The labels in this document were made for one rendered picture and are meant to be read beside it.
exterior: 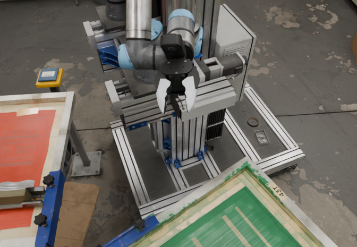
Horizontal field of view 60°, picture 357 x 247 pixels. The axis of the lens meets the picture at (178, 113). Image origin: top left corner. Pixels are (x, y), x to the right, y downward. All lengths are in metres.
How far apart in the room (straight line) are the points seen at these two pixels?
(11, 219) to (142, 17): 0.95
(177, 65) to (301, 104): 2.47
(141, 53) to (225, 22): 0.87
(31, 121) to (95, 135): 1.14
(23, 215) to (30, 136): 0.40
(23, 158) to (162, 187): 0.98
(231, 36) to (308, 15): 2.85
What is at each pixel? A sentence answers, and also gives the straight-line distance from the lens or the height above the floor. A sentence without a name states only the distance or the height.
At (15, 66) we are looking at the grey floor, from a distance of 3.70.
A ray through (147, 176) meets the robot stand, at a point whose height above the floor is 0.21.
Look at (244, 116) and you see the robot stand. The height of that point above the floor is 0.21.
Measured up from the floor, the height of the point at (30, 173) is 0.96.
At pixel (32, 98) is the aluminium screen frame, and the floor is 0.99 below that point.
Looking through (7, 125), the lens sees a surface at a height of 0.96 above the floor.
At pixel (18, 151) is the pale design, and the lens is 1.61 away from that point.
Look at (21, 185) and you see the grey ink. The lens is 1.50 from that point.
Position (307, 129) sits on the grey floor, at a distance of 2.93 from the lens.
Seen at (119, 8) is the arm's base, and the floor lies 1.32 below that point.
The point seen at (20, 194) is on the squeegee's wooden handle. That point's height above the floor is 1.06.
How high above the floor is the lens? 2.15
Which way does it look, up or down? 50 degrees down
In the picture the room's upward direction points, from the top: straight up
